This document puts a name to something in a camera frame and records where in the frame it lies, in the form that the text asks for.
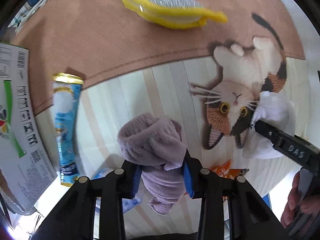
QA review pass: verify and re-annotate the light blue cat tissue pack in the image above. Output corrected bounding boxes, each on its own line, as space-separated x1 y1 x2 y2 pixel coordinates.
91 168 143 213

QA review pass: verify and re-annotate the white soft bag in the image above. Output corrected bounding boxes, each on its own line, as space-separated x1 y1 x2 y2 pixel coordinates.
242 91 296 160

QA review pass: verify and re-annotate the orange snack packet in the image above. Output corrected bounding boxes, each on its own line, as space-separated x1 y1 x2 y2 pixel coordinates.
210 159 249 179

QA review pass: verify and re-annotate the lilac plush cloth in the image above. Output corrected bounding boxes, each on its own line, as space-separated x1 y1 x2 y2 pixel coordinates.
117 113 187 215

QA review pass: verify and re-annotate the blue tube packet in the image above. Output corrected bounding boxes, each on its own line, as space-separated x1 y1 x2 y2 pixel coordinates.
52 73 84 186

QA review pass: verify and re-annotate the yellow banana-shaped sponge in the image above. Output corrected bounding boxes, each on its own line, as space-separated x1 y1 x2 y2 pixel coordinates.
122 0 228 30

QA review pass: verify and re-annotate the open cardboard box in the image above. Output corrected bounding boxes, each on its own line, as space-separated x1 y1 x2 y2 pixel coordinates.
1 43 57 215

